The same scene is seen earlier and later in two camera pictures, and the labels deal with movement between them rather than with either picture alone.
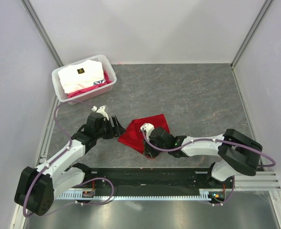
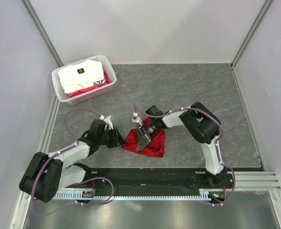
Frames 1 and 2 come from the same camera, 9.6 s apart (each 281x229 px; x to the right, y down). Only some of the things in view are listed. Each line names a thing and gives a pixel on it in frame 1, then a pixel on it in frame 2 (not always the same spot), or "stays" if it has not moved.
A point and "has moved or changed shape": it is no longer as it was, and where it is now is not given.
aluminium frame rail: (262, 181) stays
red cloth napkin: (132, 134) has moved or changed shape
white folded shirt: (74, 77) stays
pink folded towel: (95, 85) stays
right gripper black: (150, 152) to (143, 140)
